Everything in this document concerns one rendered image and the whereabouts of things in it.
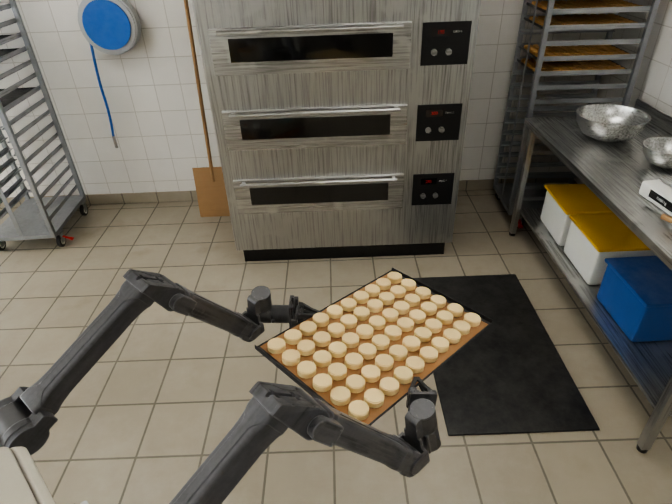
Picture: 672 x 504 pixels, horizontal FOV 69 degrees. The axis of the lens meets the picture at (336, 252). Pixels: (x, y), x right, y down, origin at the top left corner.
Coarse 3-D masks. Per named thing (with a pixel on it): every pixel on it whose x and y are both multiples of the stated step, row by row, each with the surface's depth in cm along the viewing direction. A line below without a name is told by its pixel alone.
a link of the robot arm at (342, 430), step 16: (320, 400) 88; (320, 416) 80; (336, 416) 85; (320, 432) 80; (336, 432) 82; (352, 432) 90; (368, 432) 94; (352, 448) 92; (368, 448) 95; (384, 448) 99; (400, 448) 102; (384, 464) 101; (400, 464) 103
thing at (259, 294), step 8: (256, 288) 145; (264, 288) 145; (248, 296) 142; (256, 296) 142; (264, 296) 142; (248, 304) 144; (256, 304) 141; (264, 304) 143; (248, 312) 146; (256, 312) 143; (256, 320) 146; (256, 328) 144; (256, 336) 145
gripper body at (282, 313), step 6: (276, 306) 149; (282, 306) 149; (288, 306) 145; (276, 312) 147; (282, 312) 147; (288, 312) 147; (294, 312) 149; (276, 318) 148; (282, 318) 148; (288, 318) 148
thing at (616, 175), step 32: (544, 128) 303; (576, 128) 301; (576, 160) 262; (608, 160) 261; (640, 160) 259; (608, 192) 231; (512, 224) 358; (640, 224) 206; (576, 288) 274; (608, 320) 252; (640, 352) 233; (640, 384) 217; (640, 448) 214
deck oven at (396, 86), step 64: (192, 0) 250; (256, 0) 251; (320, 0) 251; (384, 0) 252; (448, 0) 252; (256, 64) 266; (320, 64) 266; (384, 64) 267; (448, 64) 270; (256, 128) 285; (320, 128) 286; (384, 128) 287; (448, 128) 290; (256, 192) 309; (320, 192) 310; (384, 192) 311; (448, 192) 314; (256, 256) 345; (320, 256) 346
